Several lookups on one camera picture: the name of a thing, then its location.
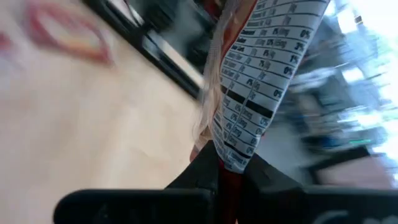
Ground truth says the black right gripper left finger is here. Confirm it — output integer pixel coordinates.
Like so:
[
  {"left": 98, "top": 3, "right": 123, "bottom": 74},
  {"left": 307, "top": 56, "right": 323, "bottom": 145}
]
[{"left": 53, "top": 139, "right": 221, "bottom": 224}]

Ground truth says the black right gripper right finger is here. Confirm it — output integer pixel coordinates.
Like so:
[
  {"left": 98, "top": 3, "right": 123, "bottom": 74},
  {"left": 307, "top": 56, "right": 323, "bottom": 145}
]
[{"left": 241, "top": 152, "right": 398, "bottom": 224}]

